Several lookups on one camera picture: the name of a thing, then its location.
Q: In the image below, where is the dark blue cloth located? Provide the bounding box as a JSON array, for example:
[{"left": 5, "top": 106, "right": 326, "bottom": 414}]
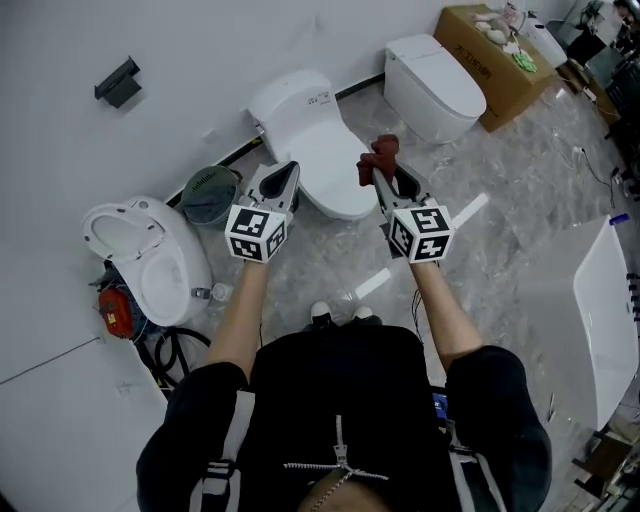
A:
[{"left": 184, "top": 192, "right": 236, "bottom": 226}]

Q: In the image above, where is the grey harness strap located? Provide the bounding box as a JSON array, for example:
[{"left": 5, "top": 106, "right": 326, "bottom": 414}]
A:
[
  {"left": 202, "top": 389, "right": 256, "bottom": 512},
  {"left": 447, "top": 439, "right": 506, "bottom": 512}
]

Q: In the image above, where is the large tan cardboard box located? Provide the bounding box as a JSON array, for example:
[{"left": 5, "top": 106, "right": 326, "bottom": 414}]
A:
[{"left": 432, "top": 3, "right": 559, "bottom": 134}]

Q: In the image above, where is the white toilet with lid sticker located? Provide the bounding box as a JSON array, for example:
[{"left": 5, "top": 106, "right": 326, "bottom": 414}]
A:
[{"left": 241, "top": 69, "right": 380, "bottom": 222}]

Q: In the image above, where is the person's left forearm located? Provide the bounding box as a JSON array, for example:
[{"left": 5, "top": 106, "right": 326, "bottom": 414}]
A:
[{"left": 205, "top": 257, "right": 271, "bottom": 384}]

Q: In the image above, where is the person's black top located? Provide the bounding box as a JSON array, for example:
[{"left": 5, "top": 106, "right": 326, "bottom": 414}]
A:
[{"left": 135, "top": 324, "right": 554, "bottom": 512}]

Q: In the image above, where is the white smart toilet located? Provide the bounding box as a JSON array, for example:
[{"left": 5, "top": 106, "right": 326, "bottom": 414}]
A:
[{"left": 383, "top": 33, "right": 488, "bottom": 146}]

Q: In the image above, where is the grey slotted laundry basket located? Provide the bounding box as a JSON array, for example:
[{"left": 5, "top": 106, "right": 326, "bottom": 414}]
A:
[{"left": 179, "top": 165, "right": 241, "bottom": 231}]

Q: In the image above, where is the black vacuum hose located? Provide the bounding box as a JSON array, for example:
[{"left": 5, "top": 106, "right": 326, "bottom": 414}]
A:
[{"left": 134, "top": 324, "right": 214, "bottom": 389}]

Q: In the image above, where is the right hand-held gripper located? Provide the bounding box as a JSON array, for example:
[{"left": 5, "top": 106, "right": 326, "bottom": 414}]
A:
[{"left": 371, "top": 163, "right": 458, "bottom": 266}]

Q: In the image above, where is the pale plush toy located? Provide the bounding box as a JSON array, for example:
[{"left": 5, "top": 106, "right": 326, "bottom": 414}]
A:
[{"left": 472, "top": 9, "right": 521, "bottom": 49}]

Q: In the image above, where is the white egg-shaped toilet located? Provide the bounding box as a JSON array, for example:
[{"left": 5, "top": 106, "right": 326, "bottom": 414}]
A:
[{"left": 81, "top": 195, "right": 214, "bottom": 327}]

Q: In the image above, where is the person's right forearm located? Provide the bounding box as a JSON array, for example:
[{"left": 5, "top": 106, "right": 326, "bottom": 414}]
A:
[{"left": 408, "top": 258, "right": 485, "bottom": 374}]

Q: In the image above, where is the red vacuum cleaner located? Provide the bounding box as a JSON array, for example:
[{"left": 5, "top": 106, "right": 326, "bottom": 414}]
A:
[{"left": 97, "top": 287, "right": 136, "bottom": 340}]

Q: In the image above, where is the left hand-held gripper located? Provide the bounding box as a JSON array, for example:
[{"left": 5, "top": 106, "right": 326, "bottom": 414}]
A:
[{"left": 223, "top": 159, "right": 302, "bottom": 264}]

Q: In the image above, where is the dark red cloth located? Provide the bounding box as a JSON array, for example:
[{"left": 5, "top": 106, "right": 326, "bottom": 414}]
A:
[{"left": 356, "top": 133, "right": 401, "bottom": 189}]

